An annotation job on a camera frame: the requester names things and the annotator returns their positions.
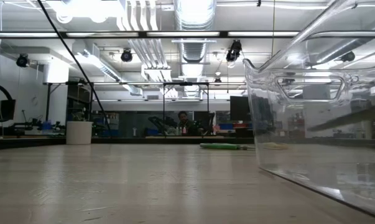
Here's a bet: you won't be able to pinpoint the black aluminium table frame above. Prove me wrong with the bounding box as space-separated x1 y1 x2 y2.
0 136 254 151

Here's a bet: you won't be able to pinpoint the black background monitor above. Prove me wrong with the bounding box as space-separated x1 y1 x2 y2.
0 99 16 121

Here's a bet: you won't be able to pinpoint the large black background screen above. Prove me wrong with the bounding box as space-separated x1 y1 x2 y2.
229 95 251 123

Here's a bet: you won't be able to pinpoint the small green plant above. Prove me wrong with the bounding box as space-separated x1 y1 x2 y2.
69 107 90 123

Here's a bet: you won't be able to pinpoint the black background workstation frame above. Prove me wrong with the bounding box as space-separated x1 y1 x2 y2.
45 81 253 138

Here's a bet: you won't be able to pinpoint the black ceiling spotlight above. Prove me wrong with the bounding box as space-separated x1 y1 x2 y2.
16 53 30 68
226 39 243 62
341 51 356 63
120 49 134 63

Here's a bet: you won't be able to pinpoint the black cable sleeve bundle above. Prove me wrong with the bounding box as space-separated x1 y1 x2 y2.
0 82 14 123

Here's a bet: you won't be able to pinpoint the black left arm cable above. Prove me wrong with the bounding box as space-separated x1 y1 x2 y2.
36 0 113 133

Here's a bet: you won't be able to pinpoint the clear plastic bin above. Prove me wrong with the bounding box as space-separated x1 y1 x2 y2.
241 0 375 222

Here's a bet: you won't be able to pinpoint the person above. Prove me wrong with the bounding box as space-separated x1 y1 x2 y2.
176 111 195 136

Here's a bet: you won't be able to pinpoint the green-handled scissors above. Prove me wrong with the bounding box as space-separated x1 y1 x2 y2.
199 142 256 152

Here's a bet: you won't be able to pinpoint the white plant pot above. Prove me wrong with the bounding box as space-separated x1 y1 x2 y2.
66 121 93 146

